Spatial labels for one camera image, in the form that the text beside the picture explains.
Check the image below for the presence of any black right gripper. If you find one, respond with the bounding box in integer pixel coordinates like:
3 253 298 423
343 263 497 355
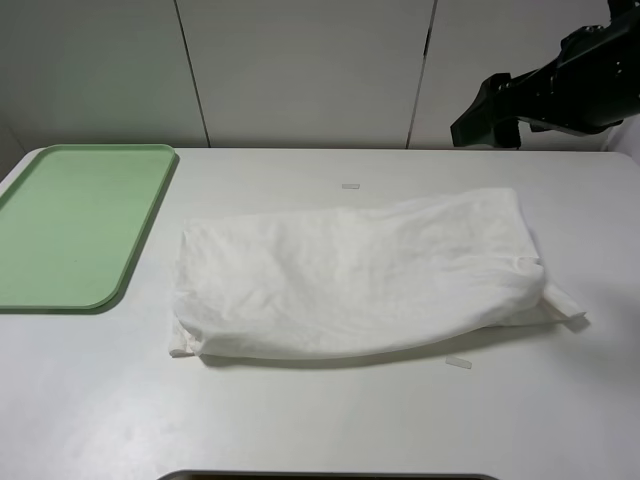
450 72 532 149

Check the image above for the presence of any white short sleeve t-shirt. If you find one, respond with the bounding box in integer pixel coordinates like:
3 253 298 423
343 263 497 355
169 188 586 361

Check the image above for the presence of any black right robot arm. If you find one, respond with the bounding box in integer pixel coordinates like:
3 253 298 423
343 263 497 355
450 1 639 149

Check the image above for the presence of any light green plastic tray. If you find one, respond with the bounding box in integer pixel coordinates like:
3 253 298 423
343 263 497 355
1 145 177 312

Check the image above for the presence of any white tape strip near-right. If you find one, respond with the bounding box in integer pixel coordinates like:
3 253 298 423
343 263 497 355
445 356 472 370

